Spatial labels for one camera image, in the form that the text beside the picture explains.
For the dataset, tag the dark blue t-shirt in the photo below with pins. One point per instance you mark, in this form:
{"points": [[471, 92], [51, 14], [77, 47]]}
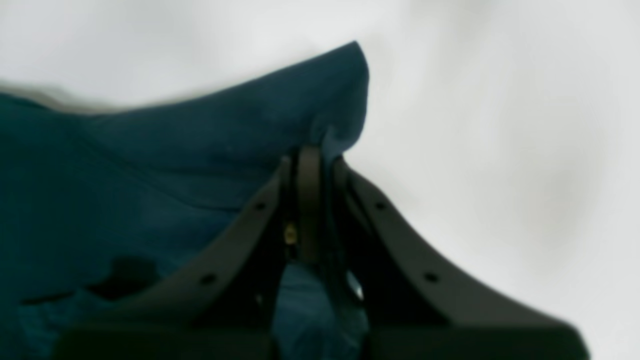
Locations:
{"points": [[152, 185]]}

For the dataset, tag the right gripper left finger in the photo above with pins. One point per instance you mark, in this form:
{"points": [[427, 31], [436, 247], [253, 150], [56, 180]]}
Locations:
{"points": [[219, 306]]}

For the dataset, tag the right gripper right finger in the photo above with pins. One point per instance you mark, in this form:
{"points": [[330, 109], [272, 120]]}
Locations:
{"points": [[420, 305]]}

